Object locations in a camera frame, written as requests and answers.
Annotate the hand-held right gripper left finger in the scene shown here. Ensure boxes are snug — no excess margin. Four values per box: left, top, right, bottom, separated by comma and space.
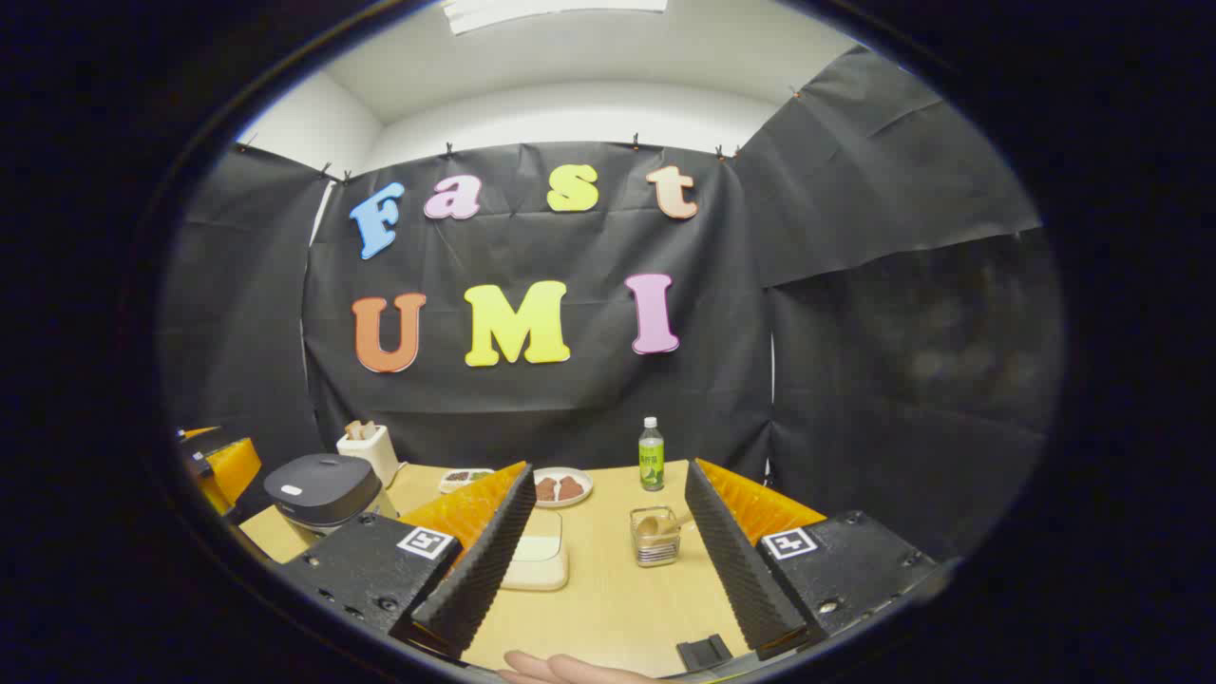
282, 462, 538, 661

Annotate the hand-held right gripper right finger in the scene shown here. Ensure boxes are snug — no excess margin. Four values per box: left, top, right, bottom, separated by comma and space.
684, 459, 941, 663

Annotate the glass bowl of white rice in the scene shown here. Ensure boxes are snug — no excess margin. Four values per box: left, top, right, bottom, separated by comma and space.
502, 508, 571, 592

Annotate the metal wire chopstick holder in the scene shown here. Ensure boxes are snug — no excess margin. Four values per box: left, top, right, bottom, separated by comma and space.
630, 505, 683, 568

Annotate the black and silver rice cooker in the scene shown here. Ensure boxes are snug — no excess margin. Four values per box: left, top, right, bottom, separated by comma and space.
263, 453, 386, 533

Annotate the green drink bottle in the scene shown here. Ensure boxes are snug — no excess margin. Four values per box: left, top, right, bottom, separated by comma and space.
638, 416, 666, 492

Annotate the white round plate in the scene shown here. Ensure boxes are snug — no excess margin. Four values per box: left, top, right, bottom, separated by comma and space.
532, 466, 595, 509

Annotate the white toaster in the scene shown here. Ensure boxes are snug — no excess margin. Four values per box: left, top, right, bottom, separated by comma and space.
336, 421, 400, 487

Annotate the large ceiling light panel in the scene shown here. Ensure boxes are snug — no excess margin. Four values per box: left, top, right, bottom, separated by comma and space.
442, 0, 669, 36

